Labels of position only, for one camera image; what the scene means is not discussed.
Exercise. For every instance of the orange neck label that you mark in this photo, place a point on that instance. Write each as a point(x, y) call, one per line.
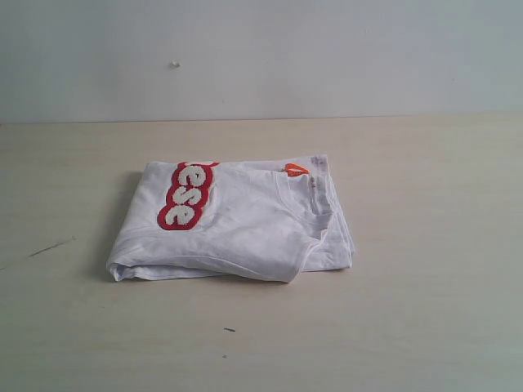
point(295, 170)

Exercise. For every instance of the white t-shirt red lettering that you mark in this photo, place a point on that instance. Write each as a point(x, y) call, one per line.
point(202, 219)

